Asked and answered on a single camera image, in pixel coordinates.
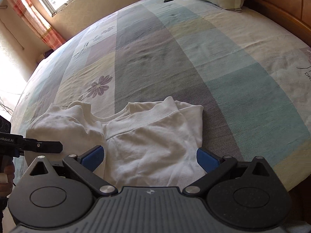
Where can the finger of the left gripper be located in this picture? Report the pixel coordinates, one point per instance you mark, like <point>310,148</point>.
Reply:
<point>34,145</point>

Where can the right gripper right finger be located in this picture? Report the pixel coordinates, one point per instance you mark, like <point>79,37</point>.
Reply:
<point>216,168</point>

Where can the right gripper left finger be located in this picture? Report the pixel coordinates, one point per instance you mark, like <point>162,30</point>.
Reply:
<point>81,168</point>

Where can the white printed sweatshirt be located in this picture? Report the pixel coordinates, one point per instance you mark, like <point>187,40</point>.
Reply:
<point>145,144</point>

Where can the patchwork pastel bed sheet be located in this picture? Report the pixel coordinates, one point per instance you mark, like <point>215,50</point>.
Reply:
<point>251,76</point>

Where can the left orange striped curtain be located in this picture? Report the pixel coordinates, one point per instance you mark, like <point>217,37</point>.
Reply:
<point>35,21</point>

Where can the wooden headboard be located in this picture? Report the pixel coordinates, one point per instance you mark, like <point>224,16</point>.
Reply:
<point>293,15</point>

